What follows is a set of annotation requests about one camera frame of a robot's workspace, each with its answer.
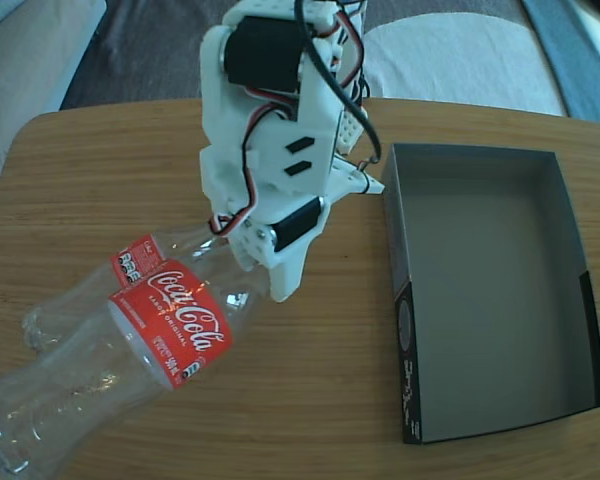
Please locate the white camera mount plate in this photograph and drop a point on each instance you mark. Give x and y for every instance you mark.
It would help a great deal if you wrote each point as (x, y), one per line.
(352, 182)

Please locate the large clear cola bottle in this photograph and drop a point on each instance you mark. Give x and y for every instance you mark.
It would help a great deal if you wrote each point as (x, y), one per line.
(170, 320)

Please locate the blue grey fabric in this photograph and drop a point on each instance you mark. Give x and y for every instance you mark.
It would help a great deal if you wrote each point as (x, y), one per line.
(580, 60)

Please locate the small clear cola bottle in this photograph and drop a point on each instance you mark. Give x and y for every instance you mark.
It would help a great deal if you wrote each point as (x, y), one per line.
(130, 260)

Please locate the white cushion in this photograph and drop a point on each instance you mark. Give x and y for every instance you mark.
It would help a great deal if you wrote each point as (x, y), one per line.
(470, 65)

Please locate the grey cardboard box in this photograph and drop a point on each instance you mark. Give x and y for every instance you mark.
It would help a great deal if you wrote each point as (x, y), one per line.
(490, 280)

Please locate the light fabric sofa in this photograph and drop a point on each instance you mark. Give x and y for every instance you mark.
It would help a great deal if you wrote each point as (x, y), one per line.
(20, 100)

